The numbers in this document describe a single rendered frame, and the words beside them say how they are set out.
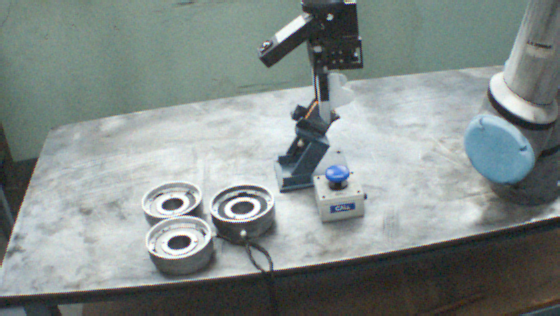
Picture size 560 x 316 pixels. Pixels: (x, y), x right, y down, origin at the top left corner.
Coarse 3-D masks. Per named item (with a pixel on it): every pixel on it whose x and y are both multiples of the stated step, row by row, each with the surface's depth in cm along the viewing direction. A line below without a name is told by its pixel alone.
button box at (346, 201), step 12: (324, 180) 110; (348, 180) 109; (324, 192) 107; (336, 192) 107; (348, 192) 106; (360, 192) 106; (324, 204) 106; (336, 204) 106; (348, 204) 106; (360, 204) 106; (324, 216) 107; (336, 216) 107; (348, 216) 107; (360, 216) 108
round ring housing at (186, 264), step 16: (160, 224) 105; (176, 224) 106; (192, 224) 106; (176, 240) 104; (192, 240) 102; (208, 240) 100; (160, 256) 97; (192, 256) 98; (208, 256) 100; (176, 272) 99; (192, 272) 100
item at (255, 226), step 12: (228, 192) 112; (252, 192) 112; (264, 192) 111; (216, 204) 110; (228, 204) 110; (240, 204) 110; (252, 204) 110; (216, 216) 105; (240, 216) 106; (264, 216) 105; (228, 228) 105; (240, 228) 104; (252, 228) 104; (264, 228) 106
